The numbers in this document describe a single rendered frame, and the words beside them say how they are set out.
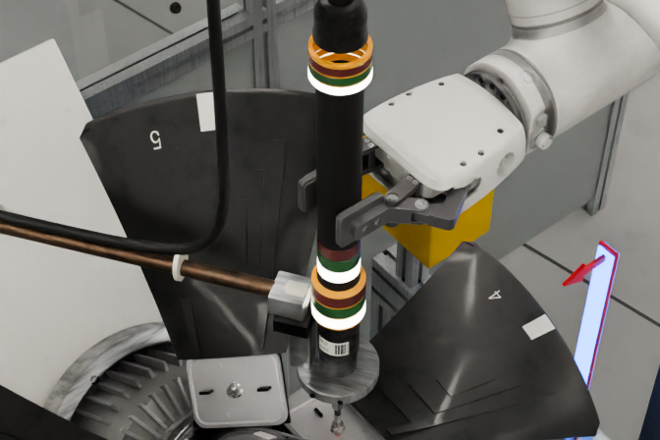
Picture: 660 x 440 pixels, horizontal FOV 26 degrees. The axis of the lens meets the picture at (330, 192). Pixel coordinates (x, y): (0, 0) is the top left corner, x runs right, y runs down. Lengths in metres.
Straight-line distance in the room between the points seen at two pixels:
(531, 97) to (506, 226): 1.76
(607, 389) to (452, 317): 1.46
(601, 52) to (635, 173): 2.07
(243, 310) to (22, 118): 0.32
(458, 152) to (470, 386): 0.34
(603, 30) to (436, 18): 1.15
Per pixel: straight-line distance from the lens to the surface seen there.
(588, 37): 1.15
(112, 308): 1.44
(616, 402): 2.82
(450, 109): 1.10
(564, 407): 1.39
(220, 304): 1.23
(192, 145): 1.22
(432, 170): 1.06
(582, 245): 3.06
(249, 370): 1.24
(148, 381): 1.36
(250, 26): 2.00
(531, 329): 1.41
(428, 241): 1.65
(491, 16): 2.40
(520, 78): 1.11
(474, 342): 1.38
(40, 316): 1.41
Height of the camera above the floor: 2.27
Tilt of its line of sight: 47 degrees down
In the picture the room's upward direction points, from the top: straight up
